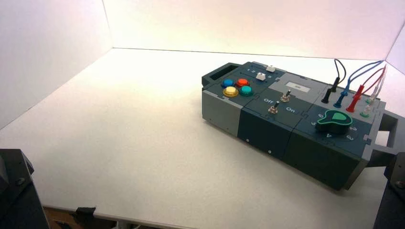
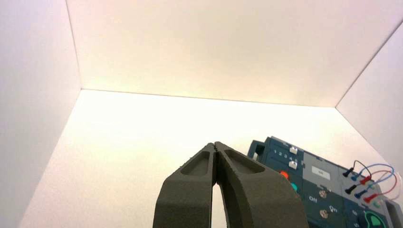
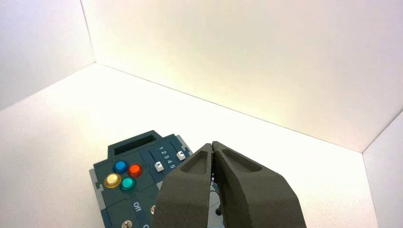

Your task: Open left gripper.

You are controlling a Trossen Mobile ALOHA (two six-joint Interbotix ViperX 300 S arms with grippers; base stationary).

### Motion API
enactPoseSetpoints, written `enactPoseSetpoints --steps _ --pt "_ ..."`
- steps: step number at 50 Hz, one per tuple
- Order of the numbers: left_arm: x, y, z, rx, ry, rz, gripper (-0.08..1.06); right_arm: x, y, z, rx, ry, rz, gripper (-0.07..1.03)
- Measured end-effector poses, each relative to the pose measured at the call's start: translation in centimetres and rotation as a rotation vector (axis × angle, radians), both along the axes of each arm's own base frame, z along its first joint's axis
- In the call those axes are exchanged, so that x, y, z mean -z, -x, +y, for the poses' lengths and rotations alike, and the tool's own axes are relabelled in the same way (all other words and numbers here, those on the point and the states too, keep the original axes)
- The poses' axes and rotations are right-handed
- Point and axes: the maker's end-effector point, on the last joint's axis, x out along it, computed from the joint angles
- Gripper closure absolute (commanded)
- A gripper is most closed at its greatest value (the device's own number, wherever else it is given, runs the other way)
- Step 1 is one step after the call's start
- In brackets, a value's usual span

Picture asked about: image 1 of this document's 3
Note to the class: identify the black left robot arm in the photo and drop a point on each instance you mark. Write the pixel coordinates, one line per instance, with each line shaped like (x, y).
(15, 192)

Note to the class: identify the green rotary knob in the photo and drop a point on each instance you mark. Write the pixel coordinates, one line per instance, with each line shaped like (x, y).
(335, 121)

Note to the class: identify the teal push button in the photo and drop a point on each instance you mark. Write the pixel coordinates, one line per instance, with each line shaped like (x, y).
(246, 90)

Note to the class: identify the orange push button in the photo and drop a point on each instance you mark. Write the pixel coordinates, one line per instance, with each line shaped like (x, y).
(242, 82)

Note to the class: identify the dark grey control panel box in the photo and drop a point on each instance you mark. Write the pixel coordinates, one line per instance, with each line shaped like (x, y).
(265, 132)

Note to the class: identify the white rocker switch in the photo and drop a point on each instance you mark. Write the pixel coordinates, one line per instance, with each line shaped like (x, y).
(270, 68)
(260, 76)

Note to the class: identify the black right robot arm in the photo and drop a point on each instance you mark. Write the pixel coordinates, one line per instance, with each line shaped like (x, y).
(392, 196)

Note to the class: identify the metal toggle switch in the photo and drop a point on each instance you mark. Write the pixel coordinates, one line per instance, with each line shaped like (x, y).
(273, 108)
(286, 96)

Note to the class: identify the blue push button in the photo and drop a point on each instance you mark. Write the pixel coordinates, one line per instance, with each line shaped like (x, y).
(227, 83)

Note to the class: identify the black table clamp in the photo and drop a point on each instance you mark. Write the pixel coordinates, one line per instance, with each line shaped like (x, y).
(84, 213)

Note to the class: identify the yellow push button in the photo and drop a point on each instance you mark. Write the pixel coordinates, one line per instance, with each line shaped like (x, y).
(230, 91)

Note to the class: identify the white display label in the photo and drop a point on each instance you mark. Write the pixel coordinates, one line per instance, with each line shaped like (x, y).
(297, 87)

